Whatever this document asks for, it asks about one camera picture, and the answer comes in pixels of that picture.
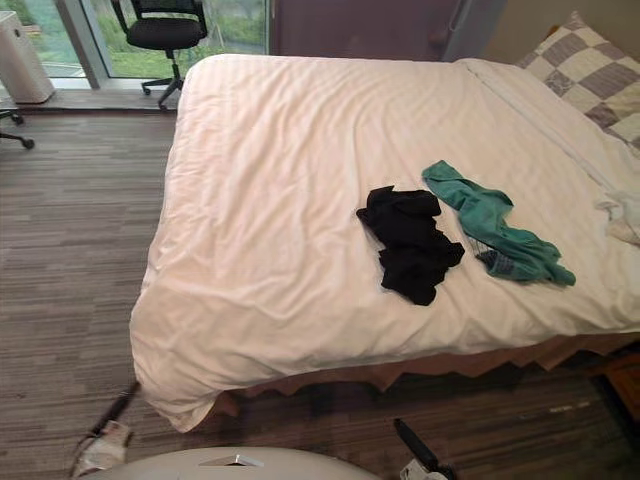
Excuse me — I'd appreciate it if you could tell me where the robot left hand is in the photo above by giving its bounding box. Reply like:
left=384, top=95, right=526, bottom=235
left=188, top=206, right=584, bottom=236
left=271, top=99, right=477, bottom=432
left=68, top=381, right=142, bottom=477

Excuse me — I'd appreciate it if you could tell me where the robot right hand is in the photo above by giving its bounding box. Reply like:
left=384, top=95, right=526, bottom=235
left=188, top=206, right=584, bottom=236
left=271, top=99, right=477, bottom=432
left=392, top=417, right=457, bottom=480

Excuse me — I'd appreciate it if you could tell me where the brown bed skirt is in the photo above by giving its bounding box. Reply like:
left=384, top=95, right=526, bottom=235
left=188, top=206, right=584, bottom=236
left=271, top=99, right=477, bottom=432
left=213, top=331, right=640, bottom=417

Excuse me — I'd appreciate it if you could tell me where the white quilt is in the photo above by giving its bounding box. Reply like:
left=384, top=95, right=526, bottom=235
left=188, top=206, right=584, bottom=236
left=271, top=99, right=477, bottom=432
left=128, top=53, right=640, bottom=434

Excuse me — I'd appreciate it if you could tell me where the white bed sheet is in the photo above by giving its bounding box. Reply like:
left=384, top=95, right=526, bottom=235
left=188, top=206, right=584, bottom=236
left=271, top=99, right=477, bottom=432
left=457, top=57, right=640, bottom=201

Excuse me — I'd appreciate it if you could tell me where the silver robot body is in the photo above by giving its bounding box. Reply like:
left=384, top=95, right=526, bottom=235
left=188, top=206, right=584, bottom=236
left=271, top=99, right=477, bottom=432
left=82, top=446, right=402, bottom=480

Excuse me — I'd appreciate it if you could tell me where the black garment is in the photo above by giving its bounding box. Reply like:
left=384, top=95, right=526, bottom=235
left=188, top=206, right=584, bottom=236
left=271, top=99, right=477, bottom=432
left=355, top=184, right=467, bottom=308

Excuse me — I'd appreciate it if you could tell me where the green garment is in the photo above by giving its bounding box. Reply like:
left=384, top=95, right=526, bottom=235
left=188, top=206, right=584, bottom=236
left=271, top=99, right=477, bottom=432
left=420, top=159, right=578, bottom=288

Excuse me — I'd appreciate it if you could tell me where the white garment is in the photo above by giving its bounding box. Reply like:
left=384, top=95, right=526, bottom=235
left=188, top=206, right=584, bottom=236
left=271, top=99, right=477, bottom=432
left=593, top=188, right=640, bottom=247

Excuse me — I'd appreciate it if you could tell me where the black chair wheel base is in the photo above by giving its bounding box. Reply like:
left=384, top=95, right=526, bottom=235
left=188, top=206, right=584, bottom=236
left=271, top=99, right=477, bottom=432
left=0, top=106, right=37, bottom=151

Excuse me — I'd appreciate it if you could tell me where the white air purifier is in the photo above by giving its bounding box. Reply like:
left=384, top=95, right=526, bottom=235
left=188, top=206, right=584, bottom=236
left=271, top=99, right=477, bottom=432
left=0, top=12, right=57, bottom=106

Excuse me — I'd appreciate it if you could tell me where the checkered grey white pillow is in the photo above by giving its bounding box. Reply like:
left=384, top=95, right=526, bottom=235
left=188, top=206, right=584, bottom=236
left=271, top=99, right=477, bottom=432
left=516, top=10, right=640, bottom=150

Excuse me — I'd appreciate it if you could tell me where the black mesh office chair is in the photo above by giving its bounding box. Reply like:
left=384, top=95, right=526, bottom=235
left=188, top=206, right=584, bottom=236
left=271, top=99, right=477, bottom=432
left=110, top=0, right=208, bottom=113

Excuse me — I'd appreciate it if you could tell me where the grey curtain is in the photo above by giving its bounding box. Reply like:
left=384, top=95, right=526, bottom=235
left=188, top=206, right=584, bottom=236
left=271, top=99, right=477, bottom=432
left=438, top=0, right=497, bottom=64

